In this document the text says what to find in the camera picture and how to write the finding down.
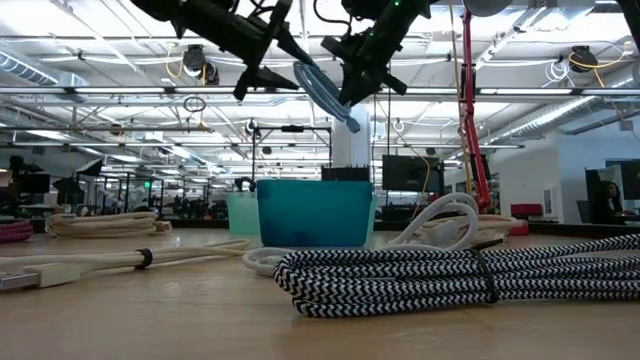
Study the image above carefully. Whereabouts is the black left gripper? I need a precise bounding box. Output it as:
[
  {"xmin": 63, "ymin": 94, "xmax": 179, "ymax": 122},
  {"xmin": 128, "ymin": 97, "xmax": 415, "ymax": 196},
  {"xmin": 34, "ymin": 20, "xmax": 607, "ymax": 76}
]
[{"xmin": 172, "ymin": 0, "xmax": 320, "ymax": 101}]

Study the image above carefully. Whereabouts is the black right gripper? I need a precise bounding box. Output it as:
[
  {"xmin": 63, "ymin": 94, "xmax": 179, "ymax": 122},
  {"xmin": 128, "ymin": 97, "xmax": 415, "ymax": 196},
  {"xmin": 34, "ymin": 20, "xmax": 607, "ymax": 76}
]
[{"xmin": 319, "ymin": 4, "xmax": 410, "ymax": 107}]

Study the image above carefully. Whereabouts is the light blue USB cable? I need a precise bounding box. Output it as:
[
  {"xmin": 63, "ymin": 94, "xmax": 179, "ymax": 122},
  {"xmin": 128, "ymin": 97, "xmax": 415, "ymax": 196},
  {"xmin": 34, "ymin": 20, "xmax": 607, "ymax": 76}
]
[{"xmin": 292, "ymin": 60, "xmax": 362, "ymax": 134}]

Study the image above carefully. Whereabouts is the white short cable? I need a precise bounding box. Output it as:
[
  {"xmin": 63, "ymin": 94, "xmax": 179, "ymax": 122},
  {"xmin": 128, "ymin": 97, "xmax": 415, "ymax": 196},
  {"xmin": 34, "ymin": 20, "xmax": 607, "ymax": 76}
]
[{"xmin": 241, "ymin": 192, "xmax": 482, "ymax": 278}]

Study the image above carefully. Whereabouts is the black-white zigzag braided cable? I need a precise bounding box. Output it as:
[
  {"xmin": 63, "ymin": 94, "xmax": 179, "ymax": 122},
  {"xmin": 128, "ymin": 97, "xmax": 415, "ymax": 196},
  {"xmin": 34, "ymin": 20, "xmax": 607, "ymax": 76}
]
[{"xmin": 272, "ymin": 233, "xmax": 640, "ymax": 319}]

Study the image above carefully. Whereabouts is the beige usb cable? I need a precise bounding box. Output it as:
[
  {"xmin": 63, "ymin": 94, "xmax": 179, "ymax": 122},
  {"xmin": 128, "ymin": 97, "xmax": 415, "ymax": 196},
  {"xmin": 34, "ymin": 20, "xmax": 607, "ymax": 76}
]
[
  {"xmin": 414, "ymin": 213, "xmax": 526, "ymax": 246},
  {"xmin": 45, "ymin": 211, "xmax": 174, "ymax": 239}
]

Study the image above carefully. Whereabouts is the cream slim cable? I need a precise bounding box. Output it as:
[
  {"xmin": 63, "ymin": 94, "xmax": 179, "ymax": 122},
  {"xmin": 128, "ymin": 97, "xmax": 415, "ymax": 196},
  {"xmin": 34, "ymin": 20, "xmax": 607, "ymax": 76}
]
[{"xmin": 0, "ymin": 238, "xmax": 251, "ymax": 292}]

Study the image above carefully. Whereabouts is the maroon cable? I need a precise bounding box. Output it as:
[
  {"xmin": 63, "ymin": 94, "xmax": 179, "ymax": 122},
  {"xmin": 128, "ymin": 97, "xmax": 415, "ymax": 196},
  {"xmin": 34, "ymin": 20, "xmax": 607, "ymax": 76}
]
[{"xmin": 0, "ymin": 219, "xmax": 35, "ymax": 245}]

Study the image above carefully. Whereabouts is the black monitor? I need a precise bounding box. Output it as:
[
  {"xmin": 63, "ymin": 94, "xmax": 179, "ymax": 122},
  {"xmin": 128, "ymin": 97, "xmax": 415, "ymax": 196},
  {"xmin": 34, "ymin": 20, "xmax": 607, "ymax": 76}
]
[{"xmin": 382, "ymin": 154, "xmax": 445, "ymax": 194}]

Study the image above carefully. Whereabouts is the red desk lamp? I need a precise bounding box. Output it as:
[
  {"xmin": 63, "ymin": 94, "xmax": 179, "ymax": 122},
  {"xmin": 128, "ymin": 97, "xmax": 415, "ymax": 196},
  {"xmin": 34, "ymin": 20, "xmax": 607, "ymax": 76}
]
[{"xmin": 458, "ymin": 0, "xmax": 532, "ymax": 237}]

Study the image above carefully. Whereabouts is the teal plastic bin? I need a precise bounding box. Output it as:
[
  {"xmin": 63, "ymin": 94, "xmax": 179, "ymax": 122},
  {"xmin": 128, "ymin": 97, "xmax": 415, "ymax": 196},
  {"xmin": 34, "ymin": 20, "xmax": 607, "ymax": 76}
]
[{"xmin": 255, "ymin": 178, "xmax": 374, "ymax": 250}]

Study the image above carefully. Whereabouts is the person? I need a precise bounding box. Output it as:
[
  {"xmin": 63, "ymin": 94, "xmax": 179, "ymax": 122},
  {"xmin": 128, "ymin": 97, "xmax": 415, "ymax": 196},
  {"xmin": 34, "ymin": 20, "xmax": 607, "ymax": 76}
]
[{"xmin": 591, "ymin": 179, "xmax": 627, "ymax": 226}]

